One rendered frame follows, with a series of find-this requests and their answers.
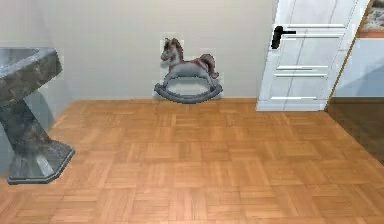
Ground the grey stone pedestal sink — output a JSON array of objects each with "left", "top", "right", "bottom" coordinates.
[{"left": 0, "top": 46, "right": 76, "bottom": 186}]

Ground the white panelled room door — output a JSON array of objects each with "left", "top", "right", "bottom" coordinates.
[{"left": 255, "top": 0, "right": 372, "bottom": 112}]

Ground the black door handle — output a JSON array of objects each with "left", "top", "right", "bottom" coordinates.
[{"left": 270, "top": 25, "right": 297, "bottom": 50}]

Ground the grey rocking horse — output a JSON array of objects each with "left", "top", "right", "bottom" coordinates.
[{"left": 153, "top": 37, "right": 224, "bottom": 104}]

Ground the framed wall picture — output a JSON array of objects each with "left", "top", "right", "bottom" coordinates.
[{"left": 355, "top": 0, "right": 384, "bottom": 39}]

